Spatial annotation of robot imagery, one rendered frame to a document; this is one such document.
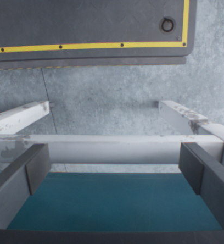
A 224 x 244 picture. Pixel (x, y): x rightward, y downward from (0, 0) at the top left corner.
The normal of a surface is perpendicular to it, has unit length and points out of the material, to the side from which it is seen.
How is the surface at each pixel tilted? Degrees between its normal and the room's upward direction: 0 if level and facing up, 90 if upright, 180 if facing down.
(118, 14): 0
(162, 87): 0
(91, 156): 0
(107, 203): 90
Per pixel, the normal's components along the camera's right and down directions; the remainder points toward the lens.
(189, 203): 0.00, -0.97
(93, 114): -0.02, 0.26
